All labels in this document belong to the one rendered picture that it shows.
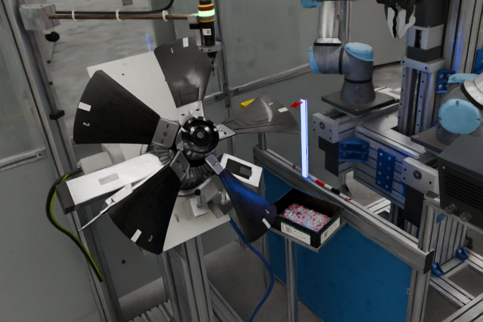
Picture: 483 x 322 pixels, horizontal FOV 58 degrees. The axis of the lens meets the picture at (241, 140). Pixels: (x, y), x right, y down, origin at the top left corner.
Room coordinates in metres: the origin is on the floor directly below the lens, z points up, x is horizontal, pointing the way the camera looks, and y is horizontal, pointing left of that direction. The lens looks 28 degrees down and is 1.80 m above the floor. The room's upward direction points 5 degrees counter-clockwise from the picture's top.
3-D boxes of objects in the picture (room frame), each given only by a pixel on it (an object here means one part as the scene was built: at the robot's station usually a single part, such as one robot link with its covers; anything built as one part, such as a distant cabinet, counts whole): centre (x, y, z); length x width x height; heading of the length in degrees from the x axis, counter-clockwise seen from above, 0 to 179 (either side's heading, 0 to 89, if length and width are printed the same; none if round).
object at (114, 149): (1.66, 0.53, 0.92); 0.17 x 0.16 x 0.11; 31
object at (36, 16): (1.52, 0.64, 1.54); 0.10 x 0.07 x 0.09; 66
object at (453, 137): (1.33, -0.75, 1.09); 0.15 x 0.15 x 0.10
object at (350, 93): (1.76, -0.52, 1.09); 0.15 x 0.15 x 0.10
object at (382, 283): (1.36, -0.30, 0.45); 0.82 x 0.02 x 0.66; 31
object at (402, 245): (1.36, -0.30, 0.82); 0.90 x 0.04 x 0.08; 31
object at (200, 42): (1.27, 0.07, 1.50); 0.09 x 0.07 x 0.10; 66
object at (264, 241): (1.73, -0.08, 0.39); 0.04 x 0.04 x 0.78; 31
